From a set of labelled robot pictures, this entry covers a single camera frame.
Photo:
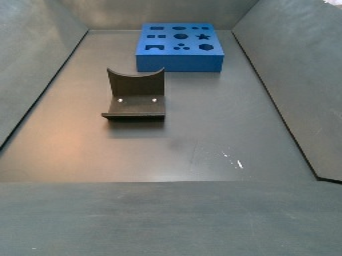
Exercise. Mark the black curved holder stand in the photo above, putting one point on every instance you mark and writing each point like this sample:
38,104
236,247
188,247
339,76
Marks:
138,95

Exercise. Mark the blue shape sorter box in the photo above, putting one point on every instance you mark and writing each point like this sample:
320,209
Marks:
180,47

